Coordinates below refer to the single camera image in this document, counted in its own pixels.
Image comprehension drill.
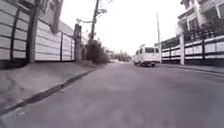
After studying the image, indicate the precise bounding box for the dark bush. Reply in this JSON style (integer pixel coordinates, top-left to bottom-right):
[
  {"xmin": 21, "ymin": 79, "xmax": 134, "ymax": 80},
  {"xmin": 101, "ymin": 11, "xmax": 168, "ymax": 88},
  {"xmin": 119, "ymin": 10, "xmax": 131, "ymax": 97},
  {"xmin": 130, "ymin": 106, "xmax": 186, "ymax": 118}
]
[{"xmin": 85, "ymin": 39, "xmax": 111, "ymax": 66}]

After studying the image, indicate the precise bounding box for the white van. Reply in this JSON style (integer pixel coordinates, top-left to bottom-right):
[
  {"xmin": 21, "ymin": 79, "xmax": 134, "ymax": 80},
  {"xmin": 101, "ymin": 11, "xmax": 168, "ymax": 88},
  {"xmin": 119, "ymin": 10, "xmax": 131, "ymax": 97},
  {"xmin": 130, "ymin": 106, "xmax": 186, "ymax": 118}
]
[{"xmin": 132, "ymin": 45, "xmax": 162, "ymax": 68}]

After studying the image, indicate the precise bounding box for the grey asphalt road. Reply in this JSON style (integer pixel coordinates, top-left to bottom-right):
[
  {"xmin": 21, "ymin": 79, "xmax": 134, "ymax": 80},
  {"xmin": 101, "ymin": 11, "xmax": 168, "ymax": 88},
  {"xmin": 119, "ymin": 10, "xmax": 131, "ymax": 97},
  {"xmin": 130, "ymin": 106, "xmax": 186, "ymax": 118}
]
[{"xmin": 0, "ymin": 61, "xmax": 224, "ymax": 128}]

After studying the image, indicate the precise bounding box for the tall utility pole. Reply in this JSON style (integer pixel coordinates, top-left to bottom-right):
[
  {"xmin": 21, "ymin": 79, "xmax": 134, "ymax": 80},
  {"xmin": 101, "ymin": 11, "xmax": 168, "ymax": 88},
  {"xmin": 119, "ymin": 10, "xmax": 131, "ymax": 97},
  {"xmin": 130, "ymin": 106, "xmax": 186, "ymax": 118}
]
[{"xmin": 75, "ymin": 0, "xmax": 108, "ymax": 42}]

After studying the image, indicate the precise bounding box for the thin grey pole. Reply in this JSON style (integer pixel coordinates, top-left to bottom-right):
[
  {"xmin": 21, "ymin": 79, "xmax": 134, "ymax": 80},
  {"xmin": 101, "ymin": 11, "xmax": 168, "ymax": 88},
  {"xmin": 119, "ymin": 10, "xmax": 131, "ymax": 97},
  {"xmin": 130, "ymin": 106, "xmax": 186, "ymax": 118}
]
[{"xmin": 155, "ymin": 12, "xmax": 162, "ymax": 48}]

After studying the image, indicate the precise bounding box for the grey concrete sidewalk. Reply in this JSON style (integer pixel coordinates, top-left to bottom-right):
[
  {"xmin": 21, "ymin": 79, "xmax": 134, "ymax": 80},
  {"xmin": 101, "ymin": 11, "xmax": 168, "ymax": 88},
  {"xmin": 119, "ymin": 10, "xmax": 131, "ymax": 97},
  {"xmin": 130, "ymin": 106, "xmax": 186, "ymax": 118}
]
[
  {"xmin": 159, "ymin": 63, "xmax": 224, "ymax": 76},
  {"xmin": 0, "ymin": 61, "xmax": 101, "ymax": 116}
]

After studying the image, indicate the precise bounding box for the white slatted fence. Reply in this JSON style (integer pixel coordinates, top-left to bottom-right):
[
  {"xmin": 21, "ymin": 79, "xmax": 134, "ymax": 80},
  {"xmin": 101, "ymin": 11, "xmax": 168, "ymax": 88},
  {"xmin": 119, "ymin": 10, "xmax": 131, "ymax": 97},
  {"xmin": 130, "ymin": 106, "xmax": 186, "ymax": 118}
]
[{"xmin": 160, "ymin": 26, "xmax": 224, "ymax": 66}]

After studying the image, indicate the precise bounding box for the pale multi-storey house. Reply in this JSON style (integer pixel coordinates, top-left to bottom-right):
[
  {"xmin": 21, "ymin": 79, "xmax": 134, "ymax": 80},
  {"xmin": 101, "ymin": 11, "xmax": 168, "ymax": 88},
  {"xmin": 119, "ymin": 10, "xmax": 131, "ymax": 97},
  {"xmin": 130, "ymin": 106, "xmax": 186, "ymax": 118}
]
[{"xmin": 175, "ymin": 0, "xmax": 224, "ymax": 36}]

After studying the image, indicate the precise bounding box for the pale slatted fence wall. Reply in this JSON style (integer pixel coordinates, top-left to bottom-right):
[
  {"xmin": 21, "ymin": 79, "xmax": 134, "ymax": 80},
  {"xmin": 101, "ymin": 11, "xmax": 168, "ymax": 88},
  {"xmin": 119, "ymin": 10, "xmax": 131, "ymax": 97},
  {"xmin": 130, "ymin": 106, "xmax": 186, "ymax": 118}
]
[{"xmin": 0, "ymin": 0, "xmax": 83, "ymax": 70}]

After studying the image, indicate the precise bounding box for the building behind slatted wall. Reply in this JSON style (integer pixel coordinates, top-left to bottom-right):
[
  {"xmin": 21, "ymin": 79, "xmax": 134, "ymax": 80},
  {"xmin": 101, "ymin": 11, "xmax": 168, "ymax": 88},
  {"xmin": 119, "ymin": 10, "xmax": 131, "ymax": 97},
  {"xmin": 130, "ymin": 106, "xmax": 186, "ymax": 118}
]
[{"xmin": 6, "ymin": 0, "xmax": 65, "ymax": 33}]

